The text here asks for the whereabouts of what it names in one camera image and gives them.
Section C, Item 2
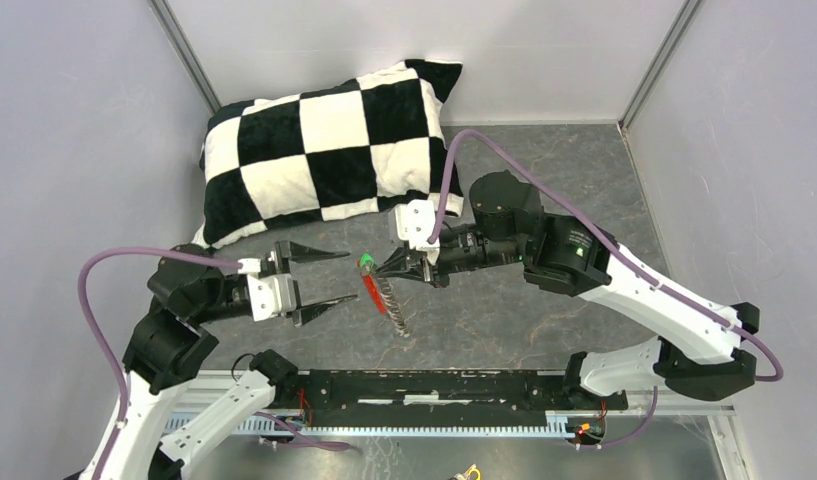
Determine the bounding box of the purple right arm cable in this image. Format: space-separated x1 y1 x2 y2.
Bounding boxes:
426 129 786 384

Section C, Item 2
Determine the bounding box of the yellow carabiner with keys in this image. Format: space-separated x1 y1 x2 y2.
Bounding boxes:
450 464 482 480

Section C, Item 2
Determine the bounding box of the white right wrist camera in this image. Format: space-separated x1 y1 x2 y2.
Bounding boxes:
388 200 440 265

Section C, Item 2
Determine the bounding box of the aluminium corner post left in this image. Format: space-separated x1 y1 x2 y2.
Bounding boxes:
148 0 221 113

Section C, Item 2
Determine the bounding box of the grey slotted cable duct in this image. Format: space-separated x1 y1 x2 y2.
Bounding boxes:
162 413 605 440

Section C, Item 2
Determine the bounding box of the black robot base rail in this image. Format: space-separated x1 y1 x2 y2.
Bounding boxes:
247 350 629 428

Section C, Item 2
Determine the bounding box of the aluminium corner post right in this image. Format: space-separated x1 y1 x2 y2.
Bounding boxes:
617 0 704 135

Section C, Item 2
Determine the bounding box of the aluminium corner post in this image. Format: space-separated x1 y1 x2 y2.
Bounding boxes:
617 0 704 135
148 0 221 113

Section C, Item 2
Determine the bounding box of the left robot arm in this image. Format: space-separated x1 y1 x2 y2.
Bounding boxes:
77 241 335 479

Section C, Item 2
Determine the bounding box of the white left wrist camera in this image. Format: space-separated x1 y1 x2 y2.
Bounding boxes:
246 273 299 322

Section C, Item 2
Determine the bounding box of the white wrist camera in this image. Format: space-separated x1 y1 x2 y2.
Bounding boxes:
388 200 440 265
246 273 299 322

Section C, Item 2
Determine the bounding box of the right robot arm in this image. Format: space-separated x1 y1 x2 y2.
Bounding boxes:
373 171 760 408

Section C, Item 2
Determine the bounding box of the black white checkered pillow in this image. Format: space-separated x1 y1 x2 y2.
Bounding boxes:
193 59 464 249

